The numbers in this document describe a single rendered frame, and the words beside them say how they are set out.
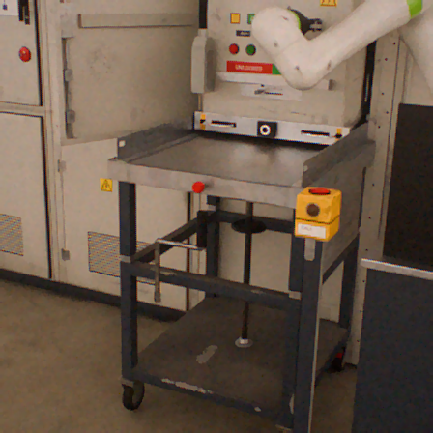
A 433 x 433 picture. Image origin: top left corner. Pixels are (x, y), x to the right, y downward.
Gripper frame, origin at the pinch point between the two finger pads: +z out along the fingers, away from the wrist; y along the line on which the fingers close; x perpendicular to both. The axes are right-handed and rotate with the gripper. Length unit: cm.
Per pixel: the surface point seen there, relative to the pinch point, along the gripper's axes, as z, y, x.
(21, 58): 21, -131, -20
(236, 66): 3.7, -26.6, -14.3
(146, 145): -28, -41, -36
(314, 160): -35, 14, -33
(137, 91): -3, -60, -25
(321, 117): 3.8, 3.2, -28.2
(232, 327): -1, -22, -106
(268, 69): 3.7, -15.4, -14.5
